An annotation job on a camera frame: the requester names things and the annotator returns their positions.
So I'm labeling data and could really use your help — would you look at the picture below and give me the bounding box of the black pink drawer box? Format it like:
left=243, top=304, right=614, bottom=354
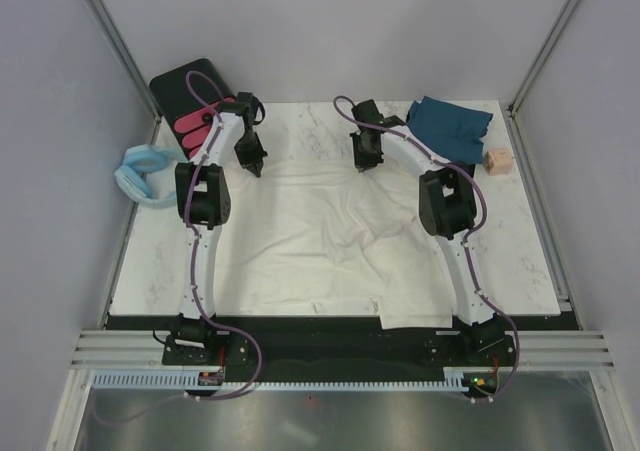
left=149, top=58, right=235, bottom=158

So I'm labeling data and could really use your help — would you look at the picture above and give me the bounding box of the white t shirt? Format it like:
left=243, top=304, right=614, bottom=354
left=213, top=161, right=455, bottom=329

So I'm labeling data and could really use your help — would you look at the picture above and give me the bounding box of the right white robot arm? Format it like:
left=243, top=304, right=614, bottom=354
left=351, top=100, right=504, bottom=365

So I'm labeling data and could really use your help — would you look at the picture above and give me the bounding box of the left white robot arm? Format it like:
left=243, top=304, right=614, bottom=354
left=174, top=92, right=267, bottom=364

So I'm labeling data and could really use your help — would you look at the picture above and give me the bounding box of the folded teal t shirt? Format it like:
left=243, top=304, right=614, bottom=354
left=406, top=96, right=493, bottom=165

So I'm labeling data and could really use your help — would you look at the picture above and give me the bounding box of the small pink cube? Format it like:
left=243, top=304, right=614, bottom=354
left=483, top=148, right=514, bottom=176

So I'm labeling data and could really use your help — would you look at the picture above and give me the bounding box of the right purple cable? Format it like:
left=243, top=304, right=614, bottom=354
left=332, top=95, right=522, bottom=405

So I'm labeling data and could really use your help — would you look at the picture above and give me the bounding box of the purple cable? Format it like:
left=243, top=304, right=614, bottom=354
left=89, top=70, right=266, bottom=425
left=332, top=95, right=522, bottom=405

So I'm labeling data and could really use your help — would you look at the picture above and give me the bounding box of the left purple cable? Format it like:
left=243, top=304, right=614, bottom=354
left=89, top=70, right=266, bottom=425

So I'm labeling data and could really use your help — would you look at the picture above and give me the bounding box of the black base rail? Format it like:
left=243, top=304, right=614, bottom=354
left=106, top=316, right=580, bottom=400

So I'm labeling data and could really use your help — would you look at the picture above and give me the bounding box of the white slotted cable duct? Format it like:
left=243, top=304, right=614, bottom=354
left=91, top=368, right=469, bottom=392

